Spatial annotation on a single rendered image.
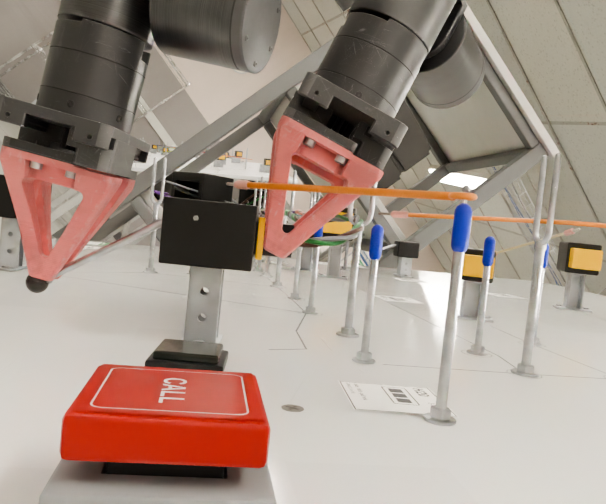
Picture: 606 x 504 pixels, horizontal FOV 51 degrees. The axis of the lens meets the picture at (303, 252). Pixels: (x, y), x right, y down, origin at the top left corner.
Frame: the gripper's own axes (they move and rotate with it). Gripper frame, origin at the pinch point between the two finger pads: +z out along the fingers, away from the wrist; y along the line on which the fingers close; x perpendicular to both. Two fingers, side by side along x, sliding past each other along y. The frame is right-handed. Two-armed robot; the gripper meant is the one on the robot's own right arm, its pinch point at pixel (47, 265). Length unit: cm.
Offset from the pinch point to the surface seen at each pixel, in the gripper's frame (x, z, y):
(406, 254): -36, -6, 72
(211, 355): -11.8, 1.0, -7.3
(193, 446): -12.9, -1.1, -24.7
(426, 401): -22.8, 0.1, -8.8
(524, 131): -60, -39, 103
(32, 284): 0.4, 1.3, -0.7
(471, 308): -34.7, -2.6, 25.5
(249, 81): 75, -149, 747
